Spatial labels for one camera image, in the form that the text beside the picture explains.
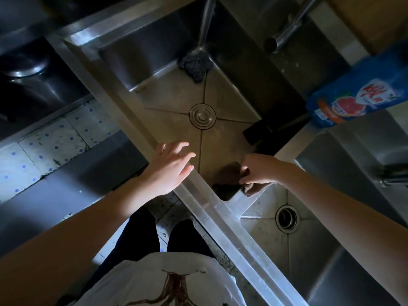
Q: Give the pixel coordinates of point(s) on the person's right hand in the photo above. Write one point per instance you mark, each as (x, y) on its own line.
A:
(263, 168)

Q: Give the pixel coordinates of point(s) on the person's left hand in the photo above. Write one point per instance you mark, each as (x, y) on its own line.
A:
(164, 173)

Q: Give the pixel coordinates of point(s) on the person's left middle finger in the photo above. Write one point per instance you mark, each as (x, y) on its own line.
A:
(186, 158)

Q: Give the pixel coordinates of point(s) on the person's right fingers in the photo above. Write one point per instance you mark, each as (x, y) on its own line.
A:
(245, 175)

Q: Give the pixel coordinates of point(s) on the person's left little finger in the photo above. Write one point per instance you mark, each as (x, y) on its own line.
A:
(162, 148)

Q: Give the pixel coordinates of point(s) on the brown cleaning cloth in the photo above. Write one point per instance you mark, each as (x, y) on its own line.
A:
(231, 178)

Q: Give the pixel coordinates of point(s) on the person's right forearm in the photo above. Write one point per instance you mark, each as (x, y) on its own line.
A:
(347, 216)

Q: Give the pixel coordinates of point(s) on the person's left forearm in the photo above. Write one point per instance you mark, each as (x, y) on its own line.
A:
(73, 232)

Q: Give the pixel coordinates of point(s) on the round steel drain strainer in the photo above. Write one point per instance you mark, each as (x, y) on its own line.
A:
(202, 116)

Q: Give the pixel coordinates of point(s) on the stainless steel double sink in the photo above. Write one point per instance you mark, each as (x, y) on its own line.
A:
(178, 92)

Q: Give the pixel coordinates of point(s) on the round open sink drain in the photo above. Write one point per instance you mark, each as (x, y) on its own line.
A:
(287, 219)

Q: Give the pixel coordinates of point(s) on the person's black trousers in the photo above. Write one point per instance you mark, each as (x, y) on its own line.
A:
(143, 235)

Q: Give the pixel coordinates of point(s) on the dark steel wool scrubber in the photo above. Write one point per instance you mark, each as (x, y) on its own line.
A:
(195, 66)

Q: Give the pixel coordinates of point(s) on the steel side counter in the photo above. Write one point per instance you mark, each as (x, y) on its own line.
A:
(63, 184)

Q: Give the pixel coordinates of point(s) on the person's white printed shirt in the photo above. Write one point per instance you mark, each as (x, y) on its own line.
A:
(159, 283)

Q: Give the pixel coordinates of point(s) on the straight steel faucet pipe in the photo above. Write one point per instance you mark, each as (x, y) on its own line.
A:
(206, 22)

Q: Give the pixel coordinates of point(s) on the blue detergent refill pouch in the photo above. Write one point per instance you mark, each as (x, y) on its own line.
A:
(360, 92)

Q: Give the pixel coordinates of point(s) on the angled steel faucet spout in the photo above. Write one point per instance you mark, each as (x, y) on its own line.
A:
(288, 27)

